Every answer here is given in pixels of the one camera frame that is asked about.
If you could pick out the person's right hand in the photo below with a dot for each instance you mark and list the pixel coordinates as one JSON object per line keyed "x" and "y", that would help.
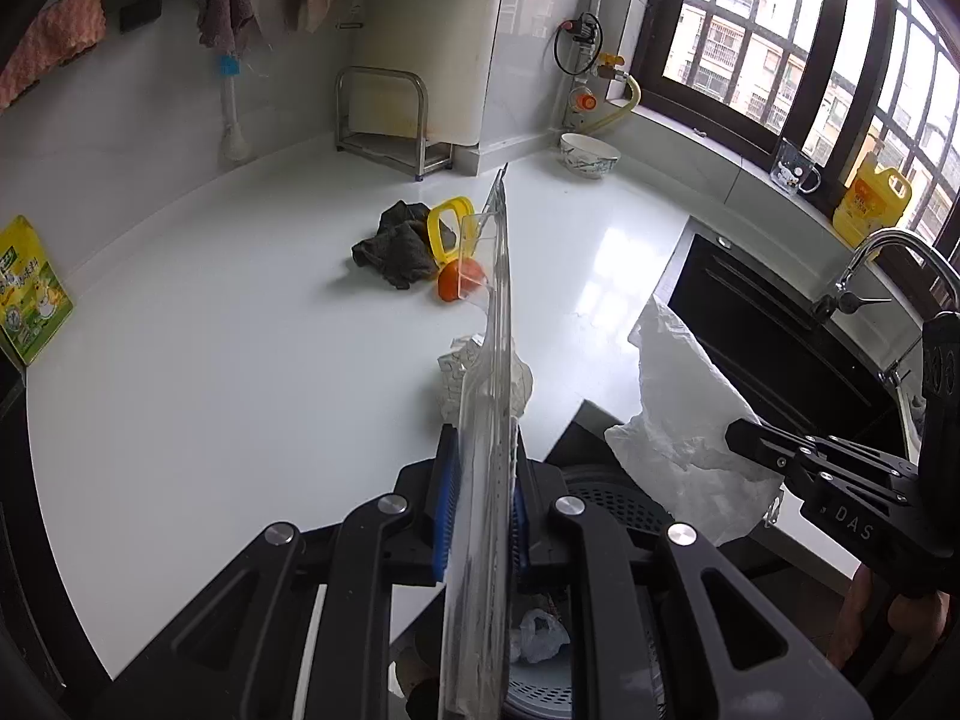
{"x": 919, "y": 630}

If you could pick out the orange gas regulator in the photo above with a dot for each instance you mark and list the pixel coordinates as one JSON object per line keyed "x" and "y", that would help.
{"x": 585, "y": 99}

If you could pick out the crumpled white paper wrapper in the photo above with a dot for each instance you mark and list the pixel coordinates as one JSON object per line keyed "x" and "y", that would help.
{"x": 450, "y": 375}

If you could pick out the glass mug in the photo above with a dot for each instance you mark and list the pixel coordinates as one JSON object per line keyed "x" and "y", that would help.
{"x": 795, "y": 169}

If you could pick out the chrome faucet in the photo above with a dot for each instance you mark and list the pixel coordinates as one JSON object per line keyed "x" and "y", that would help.
{"x": 885, "y": 238}

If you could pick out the yellow gas valve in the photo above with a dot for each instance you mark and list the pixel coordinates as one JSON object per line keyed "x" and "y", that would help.
{"x": 611, "y": 67}

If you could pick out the pink wavy sponge cloth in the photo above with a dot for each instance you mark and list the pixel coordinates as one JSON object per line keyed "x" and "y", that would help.
{"x": 52, "y": 37}

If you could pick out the white patterned bowl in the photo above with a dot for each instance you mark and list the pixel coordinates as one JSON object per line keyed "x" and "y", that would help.
{"x": 589, "y": 157}

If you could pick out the white cutting board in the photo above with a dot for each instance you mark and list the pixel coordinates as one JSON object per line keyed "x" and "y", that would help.
{"x": 427, "y": 30}

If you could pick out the white bottle brush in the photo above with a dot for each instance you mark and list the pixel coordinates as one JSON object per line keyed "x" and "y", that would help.
{"x": 232, "y": 127}

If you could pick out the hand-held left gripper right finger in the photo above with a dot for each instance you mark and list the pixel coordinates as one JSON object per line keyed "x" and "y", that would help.
{"x": 519, "y": 532}

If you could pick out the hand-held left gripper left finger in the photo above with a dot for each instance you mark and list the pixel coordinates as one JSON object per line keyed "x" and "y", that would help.
{"x": 446, "y": 510}

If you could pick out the orange bottle cap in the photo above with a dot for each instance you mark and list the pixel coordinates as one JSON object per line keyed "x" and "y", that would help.
{"x": 450, "y": 283}

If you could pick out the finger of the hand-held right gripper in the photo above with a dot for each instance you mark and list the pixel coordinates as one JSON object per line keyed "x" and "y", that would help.
{"x": 787, "y": 441}
{"x": 817, "y": 474}

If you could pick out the clear plastic blister pack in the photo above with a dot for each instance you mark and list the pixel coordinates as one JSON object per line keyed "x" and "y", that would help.
{"x": 484, "y": 465}

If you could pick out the brown hanging cloth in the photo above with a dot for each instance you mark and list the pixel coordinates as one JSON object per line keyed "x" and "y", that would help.
{"x": 225, "y": 11}

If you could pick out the dark grey cloth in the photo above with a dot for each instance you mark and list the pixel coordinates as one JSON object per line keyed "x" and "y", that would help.
{"x": 394, "y": 247}

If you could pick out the dark window frame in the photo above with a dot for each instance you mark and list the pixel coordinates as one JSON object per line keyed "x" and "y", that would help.
{"x": 656, "y": 30}

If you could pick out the grey perforated waste basket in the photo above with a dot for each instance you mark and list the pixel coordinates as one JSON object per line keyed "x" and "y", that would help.
{"x": 622, "y": 499}

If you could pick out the white plastic bag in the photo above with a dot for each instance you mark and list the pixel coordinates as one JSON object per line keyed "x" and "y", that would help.
{"x": 682, "y": 420}

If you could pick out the green yellow pouch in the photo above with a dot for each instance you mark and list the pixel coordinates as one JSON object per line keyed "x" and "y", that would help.
{"x": 30, "y": 300}

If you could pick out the black sink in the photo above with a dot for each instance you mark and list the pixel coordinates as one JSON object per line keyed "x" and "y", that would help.
{"x": 750, "y": 315}

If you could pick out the clear plastic bag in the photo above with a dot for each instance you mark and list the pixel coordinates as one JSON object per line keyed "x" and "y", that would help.
{"x": 540, "y": 634}

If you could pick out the yellow oil bottle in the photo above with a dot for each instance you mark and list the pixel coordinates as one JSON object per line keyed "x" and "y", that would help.
{"x": 870, "y": 202}

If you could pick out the metal rack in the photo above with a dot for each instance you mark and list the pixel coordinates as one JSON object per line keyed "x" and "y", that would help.
{"x": 420, "y": 157}

